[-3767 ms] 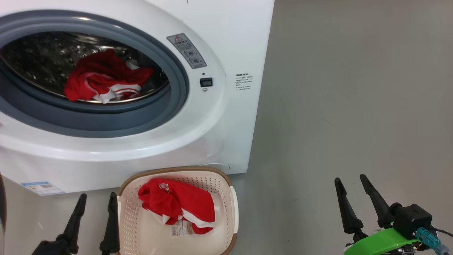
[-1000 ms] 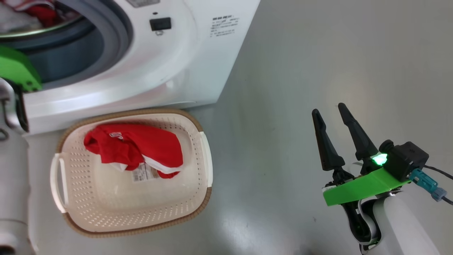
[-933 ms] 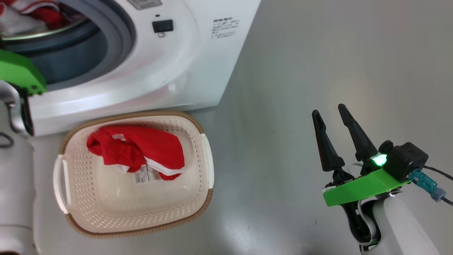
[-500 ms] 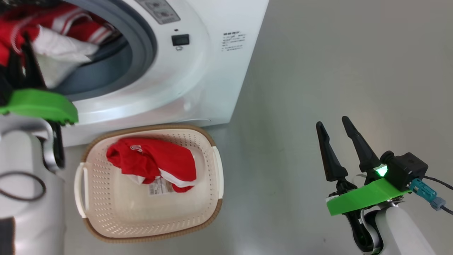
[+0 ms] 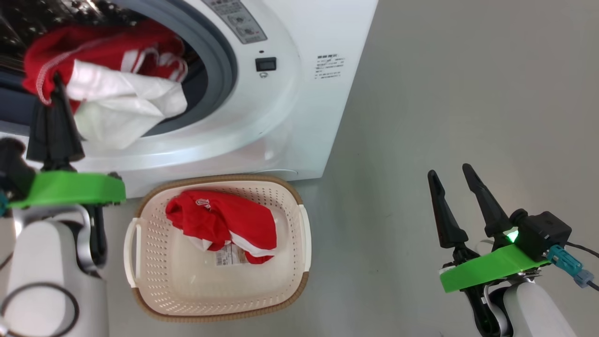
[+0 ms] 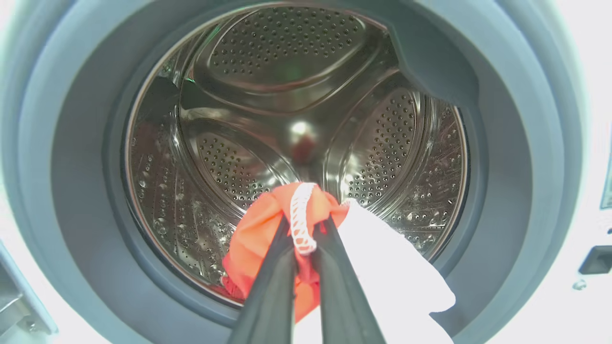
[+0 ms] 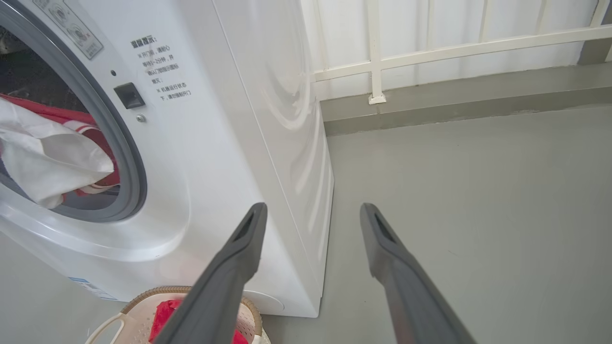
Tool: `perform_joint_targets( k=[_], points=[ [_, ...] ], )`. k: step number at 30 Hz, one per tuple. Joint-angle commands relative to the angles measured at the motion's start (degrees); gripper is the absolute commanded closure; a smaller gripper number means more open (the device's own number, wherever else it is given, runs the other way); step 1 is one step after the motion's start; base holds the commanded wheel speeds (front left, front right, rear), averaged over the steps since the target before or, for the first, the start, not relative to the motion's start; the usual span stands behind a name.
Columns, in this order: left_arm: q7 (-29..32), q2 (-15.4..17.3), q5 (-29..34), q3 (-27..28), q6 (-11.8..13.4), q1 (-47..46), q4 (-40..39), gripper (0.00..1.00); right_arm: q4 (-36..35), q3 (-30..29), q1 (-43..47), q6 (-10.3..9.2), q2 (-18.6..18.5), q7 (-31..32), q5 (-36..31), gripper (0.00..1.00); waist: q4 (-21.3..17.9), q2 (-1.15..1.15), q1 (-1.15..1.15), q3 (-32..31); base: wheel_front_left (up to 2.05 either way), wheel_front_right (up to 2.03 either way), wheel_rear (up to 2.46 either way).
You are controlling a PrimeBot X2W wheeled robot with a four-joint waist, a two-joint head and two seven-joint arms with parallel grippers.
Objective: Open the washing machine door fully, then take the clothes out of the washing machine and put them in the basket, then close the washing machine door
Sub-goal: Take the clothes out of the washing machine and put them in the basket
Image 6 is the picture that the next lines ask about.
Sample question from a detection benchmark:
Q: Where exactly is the red and white garment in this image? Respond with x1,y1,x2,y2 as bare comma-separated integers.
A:
221,182,457,344

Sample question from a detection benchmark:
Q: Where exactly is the white washing machine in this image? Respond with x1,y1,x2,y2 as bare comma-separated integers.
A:
0,0,612,344

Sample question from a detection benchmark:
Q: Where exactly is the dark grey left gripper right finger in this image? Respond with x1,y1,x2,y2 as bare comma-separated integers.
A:
313,215,386,344

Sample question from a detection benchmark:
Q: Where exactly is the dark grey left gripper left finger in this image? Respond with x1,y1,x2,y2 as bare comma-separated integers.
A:
227,215,297,344

